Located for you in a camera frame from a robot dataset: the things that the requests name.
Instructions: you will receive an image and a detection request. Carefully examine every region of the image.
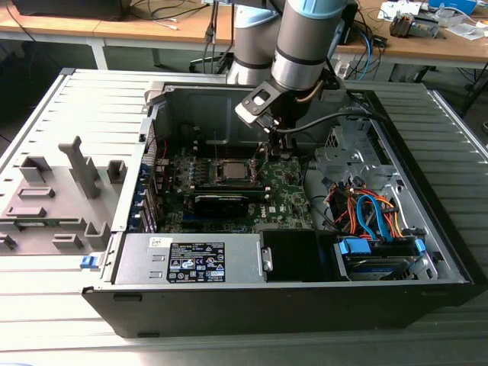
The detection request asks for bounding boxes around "CPU socket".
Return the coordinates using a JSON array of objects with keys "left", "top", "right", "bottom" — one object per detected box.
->
[{"left": 215, "top": 156, "right": 262, "bottom": 188}]

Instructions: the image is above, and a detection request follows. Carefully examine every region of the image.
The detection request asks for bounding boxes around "black graphics card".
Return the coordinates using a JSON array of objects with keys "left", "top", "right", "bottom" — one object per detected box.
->
[{"left": 192, "top": 192, "right": 251, "bottom": 220}]

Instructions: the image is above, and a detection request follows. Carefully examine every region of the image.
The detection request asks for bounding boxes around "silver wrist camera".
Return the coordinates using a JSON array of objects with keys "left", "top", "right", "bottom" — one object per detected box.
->
[
  {"left": 319, "top": 75, "right": 348, "bottom": 103},
  {"left": 234, "top": 80, "right": 281, "bottom": 129}
]

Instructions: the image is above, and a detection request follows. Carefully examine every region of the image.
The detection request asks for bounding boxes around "blue box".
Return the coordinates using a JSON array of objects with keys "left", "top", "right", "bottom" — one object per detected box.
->
[{"left": 429, "top": 0, "right": 477, "bottom": 14}]

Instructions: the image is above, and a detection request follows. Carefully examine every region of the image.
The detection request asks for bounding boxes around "grey metal drive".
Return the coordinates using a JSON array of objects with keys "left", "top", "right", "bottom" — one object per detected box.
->
[{"left": 413, "top": 14, "right": 439, "bottom": 39}]

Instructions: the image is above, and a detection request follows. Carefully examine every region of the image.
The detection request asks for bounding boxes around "black desktop box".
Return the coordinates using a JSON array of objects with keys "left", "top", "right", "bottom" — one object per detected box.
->
[{"left": 11, "top": 0, "right": 133, "bottom": 22}]

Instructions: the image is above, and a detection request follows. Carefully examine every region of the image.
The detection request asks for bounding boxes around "copper CPU cooler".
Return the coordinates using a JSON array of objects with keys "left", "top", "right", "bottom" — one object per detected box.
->
[{"left": 388, "top": 10, "right": 416, "bottom": 39}]

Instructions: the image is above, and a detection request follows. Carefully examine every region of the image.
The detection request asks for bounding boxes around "silver CPU chip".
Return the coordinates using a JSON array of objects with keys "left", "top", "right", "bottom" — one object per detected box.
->
[{"left": 223, "top": 162, "right": 249, "bottom": 181}]

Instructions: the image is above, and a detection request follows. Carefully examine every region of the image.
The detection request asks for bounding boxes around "blue flat wire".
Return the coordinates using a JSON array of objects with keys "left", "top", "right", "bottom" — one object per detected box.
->
[{"left": 358, "top": 194, "right": 394, "bottom": 243}]

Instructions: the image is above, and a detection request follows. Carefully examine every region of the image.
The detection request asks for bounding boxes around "orange red wire bundle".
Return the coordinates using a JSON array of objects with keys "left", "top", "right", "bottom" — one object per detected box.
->
[{"left": 329, "top": 181, "right": 406, "bottom": 240}]

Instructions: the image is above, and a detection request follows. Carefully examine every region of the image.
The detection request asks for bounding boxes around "metal disk bay cage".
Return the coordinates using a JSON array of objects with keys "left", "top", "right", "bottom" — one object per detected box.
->
[{"left": 314, "top": 106, "right": 400, "bottom": 191}]

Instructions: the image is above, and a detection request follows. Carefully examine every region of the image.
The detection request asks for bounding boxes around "grey parts rack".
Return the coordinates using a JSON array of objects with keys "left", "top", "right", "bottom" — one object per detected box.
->
[{"left": 0, "top": 135, "right": 129, "bottom": 257}]

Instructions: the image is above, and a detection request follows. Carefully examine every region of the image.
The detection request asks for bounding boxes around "wooden desk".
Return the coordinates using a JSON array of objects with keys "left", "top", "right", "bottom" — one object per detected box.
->
[
  {"left": 335, "top": 0, "right": 488, "bottom": 83},
  {"left": 0, "top": 0, "right": 236, "bottom": 72}
]

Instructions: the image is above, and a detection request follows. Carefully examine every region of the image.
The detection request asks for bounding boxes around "black upright box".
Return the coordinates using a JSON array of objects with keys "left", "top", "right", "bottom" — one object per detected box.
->
[{"left": 342, "top": 2, "right": 360, "bottom": 47}]

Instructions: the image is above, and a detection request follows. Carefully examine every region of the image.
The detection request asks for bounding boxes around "green motherboard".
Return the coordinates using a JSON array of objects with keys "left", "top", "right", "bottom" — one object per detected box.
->
[{"left": 152, "top": 140, "right": 318, "bottom": 234}]

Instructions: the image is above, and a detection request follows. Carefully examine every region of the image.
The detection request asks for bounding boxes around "grey power supply unit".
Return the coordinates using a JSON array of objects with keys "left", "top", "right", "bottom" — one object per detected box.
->
[{"left": 114, "top": 233, "right": 268, "bottom": 286}]

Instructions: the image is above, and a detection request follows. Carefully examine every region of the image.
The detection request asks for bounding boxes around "black PC case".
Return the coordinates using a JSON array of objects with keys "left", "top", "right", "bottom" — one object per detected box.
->
[{"left": 81, "top": 78, "right": 487, "bottom": 340}]

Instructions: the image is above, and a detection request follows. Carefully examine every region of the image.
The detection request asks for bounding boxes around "hard disk in blue carrier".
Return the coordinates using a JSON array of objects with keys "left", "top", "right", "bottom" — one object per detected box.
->
[{"left": 333, "top": 236, "right": 426, "bottom": 281}]

